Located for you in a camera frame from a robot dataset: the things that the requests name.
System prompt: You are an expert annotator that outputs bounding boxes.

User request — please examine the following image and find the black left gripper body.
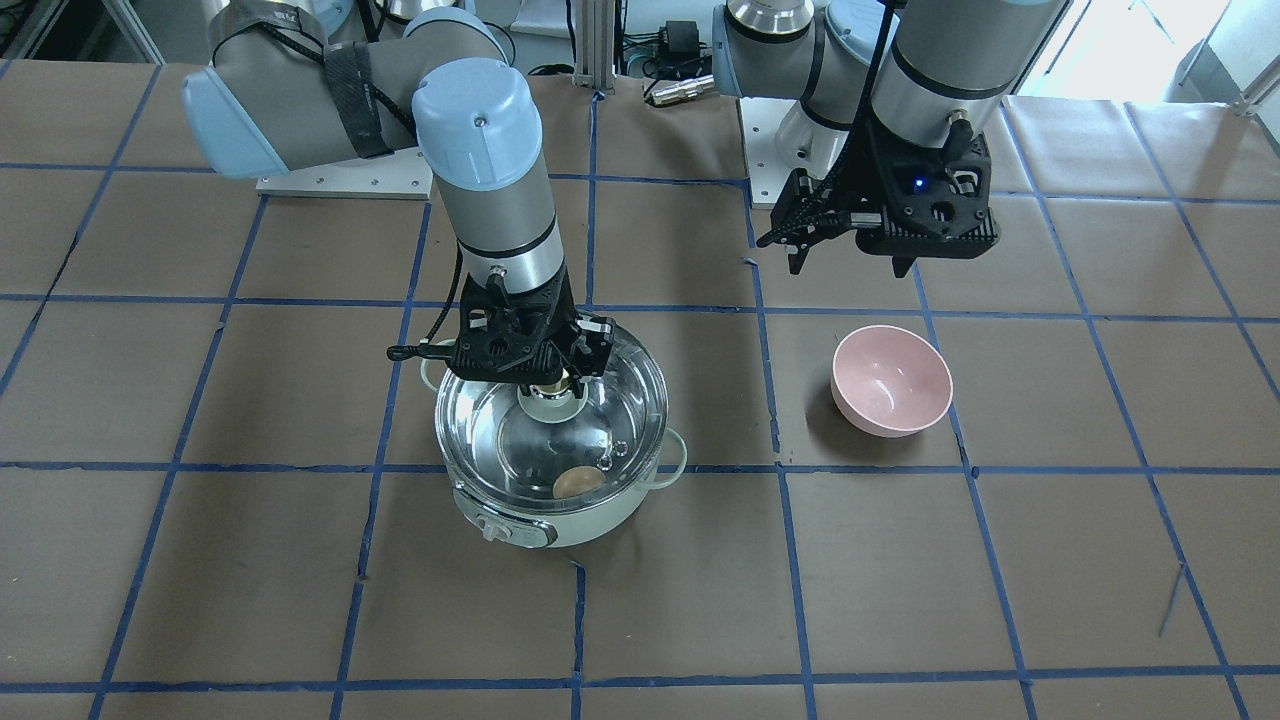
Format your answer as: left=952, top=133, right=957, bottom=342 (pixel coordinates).
left=755, top=120, right=1000, bottom=264

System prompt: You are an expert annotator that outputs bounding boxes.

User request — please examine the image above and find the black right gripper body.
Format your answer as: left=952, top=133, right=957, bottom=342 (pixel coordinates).
left=445, top=268, right=582, bottom=386

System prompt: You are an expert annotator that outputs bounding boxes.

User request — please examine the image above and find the glass pot lid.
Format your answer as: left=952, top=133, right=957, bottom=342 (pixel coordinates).
left=435, top=325, right=668, bottom=512

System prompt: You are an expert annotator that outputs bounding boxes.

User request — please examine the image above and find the brown egg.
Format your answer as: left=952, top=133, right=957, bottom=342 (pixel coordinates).
left=552, top=465, right=607, bottom=500

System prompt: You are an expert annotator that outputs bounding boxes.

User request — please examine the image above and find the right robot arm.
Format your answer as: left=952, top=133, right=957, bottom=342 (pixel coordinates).
left=182, top=1, right=614, bottom=396

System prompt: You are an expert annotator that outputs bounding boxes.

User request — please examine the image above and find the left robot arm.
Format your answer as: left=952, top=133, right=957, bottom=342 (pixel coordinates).
left=712, top=1, right=1065, bottom=278

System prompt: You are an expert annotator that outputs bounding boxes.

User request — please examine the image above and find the pale green electric pot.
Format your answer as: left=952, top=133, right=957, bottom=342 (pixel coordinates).
left=433, top=325, right=689, bottom=548

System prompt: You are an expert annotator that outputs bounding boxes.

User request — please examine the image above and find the pink bowl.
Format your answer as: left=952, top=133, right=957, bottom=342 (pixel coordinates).
left=829, top=324, right=954, bottom=438

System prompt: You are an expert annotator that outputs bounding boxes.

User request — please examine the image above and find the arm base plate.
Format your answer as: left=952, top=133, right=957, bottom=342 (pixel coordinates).
left=256, top=149, right=434, bottom=200
left=739, top=97, right=813, bottom=209

